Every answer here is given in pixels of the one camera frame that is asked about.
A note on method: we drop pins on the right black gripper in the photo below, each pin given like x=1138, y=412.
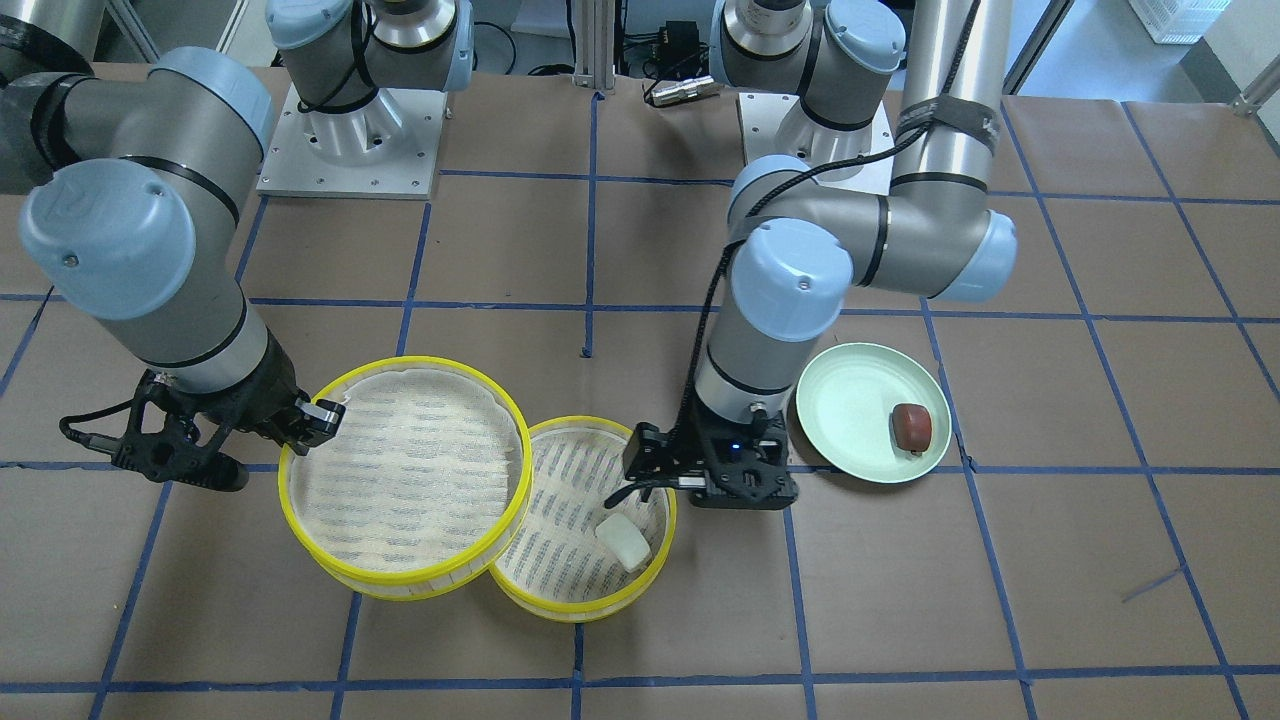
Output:
x=262, y=393

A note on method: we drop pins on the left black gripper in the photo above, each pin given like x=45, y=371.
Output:
x=648, y=449

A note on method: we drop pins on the white steamed bun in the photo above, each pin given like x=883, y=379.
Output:
x=624, y=539

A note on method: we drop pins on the yellow steamer layer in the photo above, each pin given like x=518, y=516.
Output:
x=555, y=568
x=425, y=485

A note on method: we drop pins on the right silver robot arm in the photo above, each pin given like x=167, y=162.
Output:
x=133, y=193

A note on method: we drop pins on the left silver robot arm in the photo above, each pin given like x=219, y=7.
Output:
x=913, y=218

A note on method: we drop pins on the light green plate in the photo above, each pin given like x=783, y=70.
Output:
x=844, y=400

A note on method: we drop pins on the brown steamed bun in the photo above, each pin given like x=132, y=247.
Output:
x=911, y=428

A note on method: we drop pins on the silver connector plug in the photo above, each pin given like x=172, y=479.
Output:
x=666, y=93

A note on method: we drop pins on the black power adapter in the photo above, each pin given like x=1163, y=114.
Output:
x=677, y=42

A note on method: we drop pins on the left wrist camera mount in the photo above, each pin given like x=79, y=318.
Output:
x=745, y=480

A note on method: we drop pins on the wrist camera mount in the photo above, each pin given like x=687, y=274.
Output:
x=171, y=435
x=745, y=480

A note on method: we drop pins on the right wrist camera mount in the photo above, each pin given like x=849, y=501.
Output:
x=171, y=435

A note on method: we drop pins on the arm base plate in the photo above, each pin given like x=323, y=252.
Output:
x=386, y=150
x=774, y=124

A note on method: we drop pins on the aluminium frame post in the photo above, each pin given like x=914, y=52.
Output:
x=594, y=35

